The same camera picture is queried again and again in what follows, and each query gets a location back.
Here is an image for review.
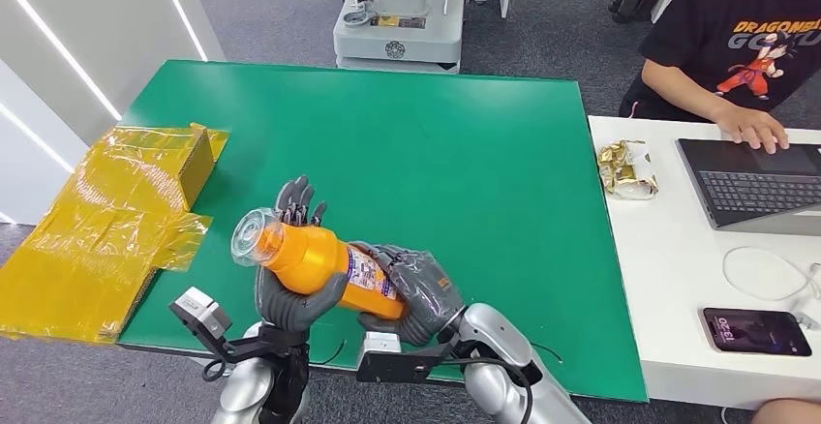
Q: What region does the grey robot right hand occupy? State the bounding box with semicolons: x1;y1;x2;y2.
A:
349;241;467;348

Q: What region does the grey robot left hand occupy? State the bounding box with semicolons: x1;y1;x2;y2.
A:
254;175;350;339

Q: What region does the orange plastic bottle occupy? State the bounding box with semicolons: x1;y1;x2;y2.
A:
230;207;409;321

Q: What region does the yellow taped cardboard box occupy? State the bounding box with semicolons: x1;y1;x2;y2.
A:
0;123;230;346

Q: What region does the gold foil wrapper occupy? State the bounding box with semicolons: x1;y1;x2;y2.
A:
596;139;660;201

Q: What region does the black smartphone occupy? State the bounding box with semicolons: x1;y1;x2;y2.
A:
702;307;814;358

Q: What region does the grey laptop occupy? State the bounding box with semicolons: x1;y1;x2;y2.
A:
676;137;821;237

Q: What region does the white charger adapter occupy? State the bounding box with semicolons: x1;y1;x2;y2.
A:
792;308;821;333

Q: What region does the person's knee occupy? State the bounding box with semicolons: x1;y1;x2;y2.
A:
755;398;821;424

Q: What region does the person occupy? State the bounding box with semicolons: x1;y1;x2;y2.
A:
619;0;821;155

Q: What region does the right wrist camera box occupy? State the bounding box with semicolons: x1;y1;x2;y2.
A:
355;331;451;385

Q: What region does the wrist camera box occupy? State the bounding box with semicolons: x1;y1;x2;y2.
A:
168;287;233;347
355;331;451;385

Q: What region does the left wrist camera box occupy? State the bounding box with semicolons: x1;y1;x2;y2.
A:
168;287;233;347

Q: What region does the white cable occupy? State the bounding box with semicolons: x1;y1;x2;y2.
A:
722;246;821;304

